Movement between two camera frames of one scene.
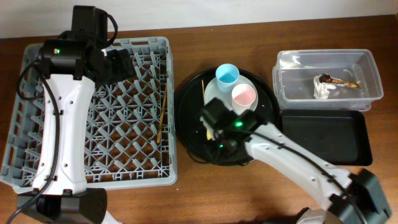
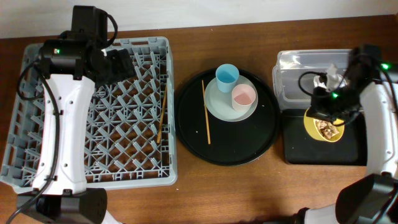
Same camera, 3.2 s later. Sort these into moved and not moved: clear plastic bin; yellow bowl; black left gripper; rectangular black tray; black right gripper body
Moved: black right gripper body; yellow bowl
Not moved: rectangular black tray; clear plastic bin; black left gripper
